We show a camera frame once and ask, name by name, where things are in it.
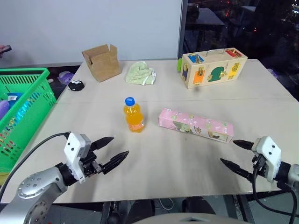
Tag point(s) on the light green crumpled cloth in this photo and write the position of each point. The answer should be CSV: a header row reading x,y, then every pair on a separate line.
x,y
139,73

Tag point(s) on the green plastic basket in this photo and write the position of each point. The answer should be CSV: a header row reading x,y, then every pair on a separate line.
x,y
28,107

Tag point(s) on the wooden latch lock box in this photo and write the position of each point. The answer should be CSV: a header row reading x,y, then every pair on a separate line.
x,y
210,70

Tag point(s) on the dark mobile phone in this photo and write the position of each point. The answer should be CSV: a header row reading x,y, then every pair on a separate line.
x,y
7,48

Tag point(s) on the small purple object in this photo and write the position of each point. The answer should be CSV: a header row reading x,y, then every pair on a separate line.
x,y
272,72

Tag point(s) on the black table leg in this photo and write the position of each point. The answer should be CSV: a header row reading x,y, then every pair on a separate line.
x,y
246,210
107,213

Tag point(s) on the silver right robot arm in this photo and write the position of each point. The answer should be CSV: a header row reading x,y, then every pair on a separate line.
x,y
294,175

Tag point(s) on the purple soft package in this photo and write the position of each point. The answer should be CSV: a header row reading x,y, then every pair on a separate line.
x,y
3,109

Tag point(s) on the orange juice bottle blue cap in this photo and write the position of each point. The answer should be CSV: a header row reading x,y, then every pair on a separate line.
x,y
134,116

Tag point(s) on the long pink carton box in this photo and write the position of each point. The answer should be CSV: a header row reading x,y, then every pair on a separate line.
x,y
196,123

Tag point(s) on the silver robot torso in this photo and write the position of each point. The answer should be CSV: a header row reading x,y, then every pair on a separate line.
x,y
187,219

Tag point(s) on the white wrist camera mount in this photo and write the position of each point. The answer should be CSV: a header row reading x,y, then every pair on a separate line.
x,y
73,149
268,147

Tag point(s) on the small green plastic block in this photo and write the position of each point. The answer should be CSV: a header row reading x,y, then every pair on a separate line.
x,y
179,65

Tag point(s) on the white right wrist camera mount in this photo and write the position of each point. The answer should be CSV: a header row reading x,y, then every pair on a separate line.
x,y
268,147

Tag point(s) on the white partition panel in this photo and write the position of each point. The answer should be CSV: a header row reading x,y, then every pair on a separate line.
x,y
93,28

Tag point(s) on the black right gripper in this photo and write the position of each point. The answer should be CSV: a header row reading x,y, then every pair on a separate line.
x,y
259,164

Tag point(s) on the purple and white pouch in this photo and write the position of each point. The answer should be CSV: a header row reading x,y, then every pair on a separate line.
x,y
66,77

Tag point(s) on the dark background table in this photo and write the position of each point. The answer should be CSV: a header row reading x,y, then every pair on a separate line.
x,y
205,18

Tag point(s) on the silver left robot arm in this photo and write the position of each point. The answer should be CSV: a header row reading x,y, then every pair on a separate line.
x,y
35,186

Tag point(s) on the black octagonal puck white dots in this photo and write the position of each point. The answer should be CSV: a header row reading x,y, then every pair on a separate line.
x,y
76,86

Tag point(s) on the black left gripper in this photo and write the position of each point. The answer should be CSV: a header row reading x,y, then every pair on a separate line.
x,y
90,164

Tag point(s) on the bystander bare hand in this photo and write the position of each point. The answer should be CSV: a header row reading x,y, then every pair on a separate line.
x,y
2,50

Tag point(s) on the blue package with white label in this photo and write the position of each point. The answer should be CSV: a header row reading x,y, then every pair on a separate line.
x,y
14,99

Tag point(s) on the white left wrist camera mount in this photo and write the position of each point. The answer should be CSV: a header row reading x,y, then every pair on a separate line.
x,y
73,149

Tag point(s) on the open brown cardboard box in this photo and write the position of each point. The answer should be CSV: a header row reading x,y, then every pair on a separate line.
x,y
105,65

